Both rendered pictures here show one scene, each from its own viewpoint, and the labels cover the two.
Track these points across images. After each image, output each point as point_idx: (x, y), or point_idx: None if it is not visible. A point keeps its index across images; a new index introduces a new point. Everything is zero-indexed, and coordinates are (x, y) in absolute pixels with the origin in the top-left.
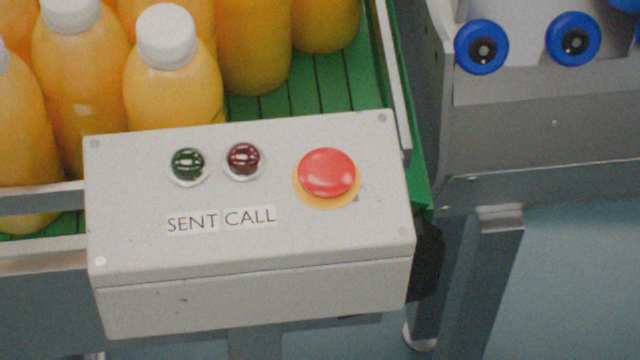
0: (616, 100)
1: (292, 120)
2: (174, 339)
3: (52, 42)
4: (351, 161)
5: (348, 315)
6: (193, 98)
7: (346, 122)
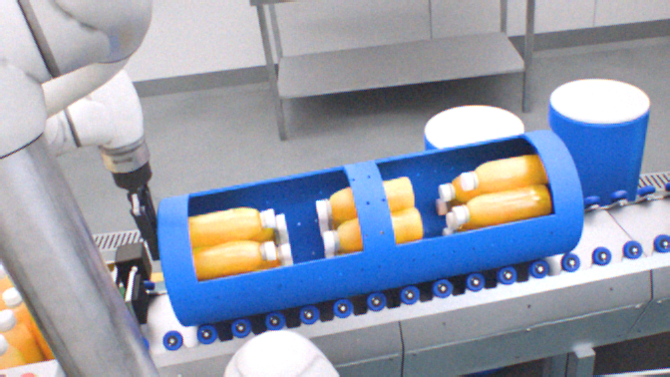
0: (200, 364)
1: (23, 366)
2: None
3: None
4: (34, 376)
5: None
6: (6, 367)
7: (41, 365)
